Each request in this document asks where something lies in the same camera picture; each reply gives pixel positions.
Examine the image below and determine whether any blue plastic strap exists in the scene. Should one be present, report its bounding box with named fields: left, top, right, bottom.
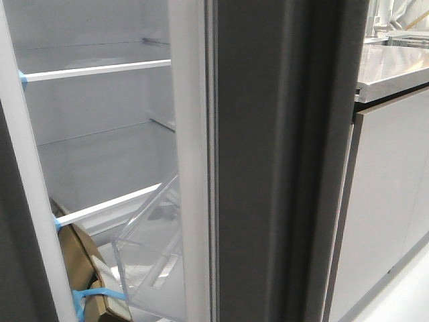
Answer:
left=71, top=288, right=125, bottom=321

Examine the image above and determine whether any clear plastic door bin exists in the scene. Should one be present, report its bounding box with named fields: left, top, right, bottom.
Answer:
left=113, top=173, right=186, bottom=321

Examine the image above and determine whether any wooden stick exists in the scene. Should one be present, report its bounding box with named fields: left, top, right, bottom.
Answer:
left=404, top=9, right=429, bottom=28

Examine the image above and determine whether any upper white-edged glass shelf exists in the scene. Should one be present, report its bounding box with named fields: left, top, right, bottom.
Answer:
left=15, top=40, right=171, bottom=83

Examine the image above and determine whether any brown cardboard box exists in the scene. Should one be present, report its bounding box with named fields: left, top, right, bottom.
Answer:
left=49, top=198, right=132, bottom=321

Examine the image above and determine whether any dark grey fridge door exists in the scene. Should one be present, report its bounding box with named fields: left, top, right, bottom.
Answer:
left=168, top=1, right=368, bottom=321

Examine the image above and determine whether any white-edged glass shelf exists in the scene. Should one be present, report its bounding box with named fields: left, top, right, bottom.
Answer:
left=15, top=40, right=171, bottom=83
left=53, top=121, right=176, bottom=227

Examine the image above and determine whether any grey kitchen countertop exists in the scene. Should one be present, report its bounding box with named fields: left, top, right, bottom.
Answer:
left=355, top=44, right=428, bottom=104

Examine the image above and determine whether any metal dish rack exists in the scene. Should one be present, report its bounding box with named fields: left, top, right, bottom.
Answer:
left=387, top=31, right=428, bottom=49

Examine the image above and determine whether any left dark fridge door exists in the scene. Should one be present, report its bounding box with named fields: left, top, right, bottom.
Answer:
left=1, top=111, right=58, bottom=321

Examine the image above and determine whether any light grey cabinet door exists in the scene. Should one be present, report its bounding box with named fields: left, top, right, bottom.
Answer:
left=326, top=89, right=428, bottom=321

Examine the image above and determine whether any steel kitchen faucet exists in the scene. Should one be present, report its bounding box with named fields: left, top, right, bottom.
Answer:
left=365, top=0, right=391, bottom=38

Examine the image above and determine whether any lower white-edged glass shelf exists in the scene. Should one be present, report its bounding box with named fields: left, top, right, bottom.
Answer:
left=53, top=121, right=176, bottom=227

